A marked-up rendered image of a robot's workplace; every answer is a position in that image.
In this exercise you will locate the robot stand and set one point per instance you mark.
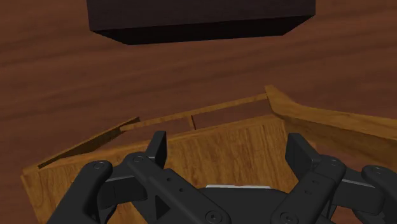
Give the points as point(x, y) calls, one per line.
point(198, 20)

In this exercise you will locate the wooden chair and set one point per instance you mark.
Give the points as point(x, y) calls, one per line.
point(235, 152)

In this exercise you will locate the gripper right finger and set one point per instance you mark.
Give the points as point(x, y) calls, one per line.
point(319, 180)

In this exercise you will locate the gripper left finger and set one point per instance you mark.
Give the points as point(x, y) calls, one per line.
point(145, 183)

